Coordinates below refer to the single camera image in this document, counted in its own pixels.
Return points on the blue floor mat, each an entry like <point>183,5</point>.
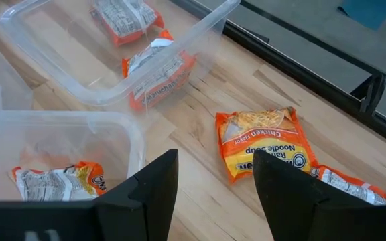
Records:
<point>367,13</point>

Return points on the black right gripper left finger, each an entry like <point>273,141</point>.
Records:
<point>129,214</point>

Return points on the black aluminium table frame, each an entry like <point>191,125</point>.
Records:
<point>313,84</point>

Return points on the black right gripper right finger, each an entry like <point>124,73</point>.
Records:
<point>307,217</point>

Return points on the orange Maruchan ramen pack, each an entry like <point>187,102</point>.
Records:
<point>126,20</point>
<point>347,184</point>
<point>263,140</point>
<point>52,184</point>
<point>159,75</point>

